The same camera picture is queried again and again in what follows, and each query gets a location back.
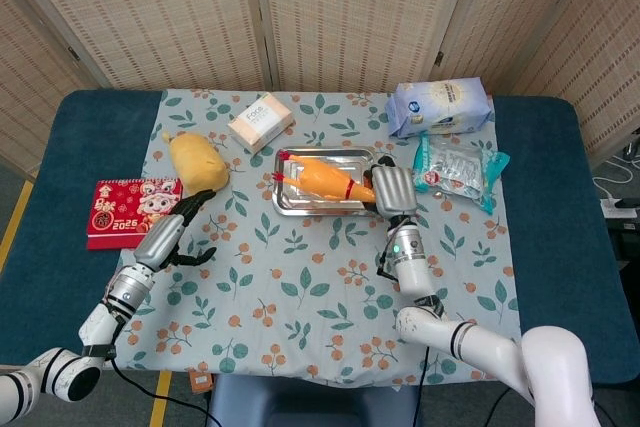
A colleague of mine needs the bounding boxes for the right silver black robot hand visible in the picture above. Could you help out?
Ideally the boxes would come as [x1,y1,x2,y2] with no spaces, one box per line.
[363,155,420,221]

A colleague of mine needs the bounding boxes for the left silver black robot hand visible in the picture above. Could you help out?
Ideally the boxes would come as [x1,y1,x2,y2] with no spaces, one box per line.
[133,189,218,271]

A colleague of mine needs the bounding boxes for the orange rubber chicken toy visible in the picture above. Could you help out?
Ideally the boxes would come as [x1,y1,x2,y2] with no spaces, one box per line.
[273,149,377,206]

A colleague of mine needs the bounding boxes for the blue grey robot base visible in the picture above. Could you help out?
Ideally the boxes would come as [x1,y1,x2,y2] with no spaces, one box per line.
[207,375,422,427]

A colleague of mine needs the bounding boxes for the yellow plush toy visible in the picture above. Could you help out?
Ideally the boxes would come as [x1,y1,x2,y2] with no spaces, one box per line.
[160,130,231,198]

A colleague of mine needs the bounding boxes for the stainless steel tray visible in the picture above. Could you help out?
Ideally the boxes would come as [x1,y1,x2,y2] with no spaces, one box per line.
[272,145,383,218]

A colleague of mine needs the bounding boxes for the floral tablecloth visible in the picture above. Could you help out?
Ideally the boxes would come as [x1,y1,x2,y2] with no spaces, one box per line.
[88,88,527,388]

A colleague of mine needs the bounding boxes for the red 2026 desk calendar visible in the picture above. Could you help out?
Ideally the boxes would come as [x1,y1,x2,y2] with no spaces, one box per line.
[85,177,184,251]

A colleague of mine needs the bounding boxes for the teal clear snack package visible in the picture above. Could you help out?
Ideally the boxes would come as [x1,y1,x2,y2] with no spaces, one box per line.
[410,134,511,215]

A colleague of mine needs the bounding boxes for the light blue tissue package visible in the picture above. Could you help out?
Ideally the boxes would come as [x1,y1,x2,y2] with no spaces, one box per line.
[384,76,495,140]

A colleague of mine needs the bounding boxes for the dark teal table cover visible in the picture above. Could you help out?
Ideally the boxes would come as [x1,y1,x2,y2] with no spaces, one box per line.
[0,88,640,384]

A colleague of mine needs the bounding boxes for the small orange tag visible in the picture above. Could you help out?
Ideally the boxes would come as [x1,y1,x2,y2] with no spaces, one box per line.
[188,369,215,393]

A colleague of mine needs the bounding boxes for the beige face soap box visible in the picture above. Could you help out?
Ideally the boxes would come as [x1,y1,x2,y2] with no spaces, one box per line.
[227,92,295,155]

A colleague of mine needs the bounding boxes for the woven folding screen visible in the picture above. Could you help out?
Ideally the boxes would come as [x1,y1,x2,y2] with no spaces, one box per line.
[0,0,640,174]

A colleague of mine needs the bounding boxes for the white power strip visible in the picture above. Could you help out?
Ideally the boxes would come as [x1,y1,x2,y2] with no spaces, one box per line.
[599,196,640,219]

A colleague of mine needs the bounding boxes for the black floor cable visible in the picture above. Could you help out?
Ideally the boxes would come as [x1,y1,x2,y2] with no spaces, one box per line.
[108,356,224,427]

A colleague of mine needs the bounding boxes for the white floor cable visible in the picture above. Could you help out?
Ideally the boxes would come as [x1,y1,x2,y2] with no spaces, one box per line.
[592,144,640,201]

